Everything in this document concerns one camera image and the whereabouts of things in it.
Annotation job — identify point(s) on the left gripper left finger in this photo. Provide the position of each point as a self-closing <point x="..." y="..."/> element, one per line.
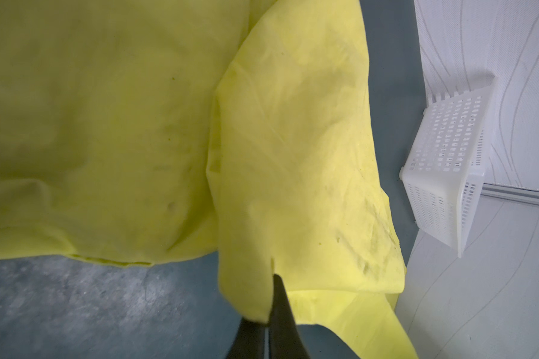
<point x="249" y="342"/>

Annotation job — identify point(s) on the white plastic perforated basket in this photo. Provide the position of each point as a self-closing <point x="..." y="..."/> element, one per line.
<point x="445" y="171"/>

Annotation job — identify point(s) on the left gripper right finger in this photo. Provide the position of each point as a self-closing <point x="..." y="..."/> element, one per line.
<point x="284" y="339"/>

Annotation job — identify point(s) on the yellow long pants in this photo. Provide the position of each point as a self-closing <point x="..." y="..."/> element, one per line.
<point x="136" y="133"/>

